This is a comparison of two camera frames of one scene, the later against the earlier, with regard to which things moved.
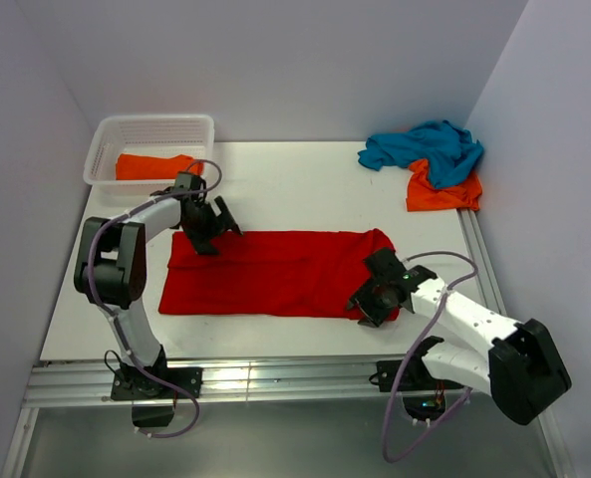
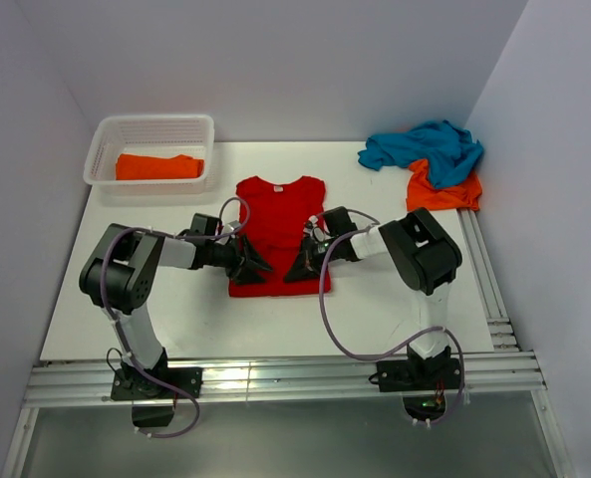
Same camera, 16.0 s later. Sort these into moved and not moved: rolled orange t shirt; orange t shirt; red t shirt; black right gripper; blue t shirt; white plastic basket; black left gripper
Moved: black right gripper; black left gripper; red t shirt
Not moved: blue t shirt; orange t shirt; rolled orange t shirt; white plastic basket
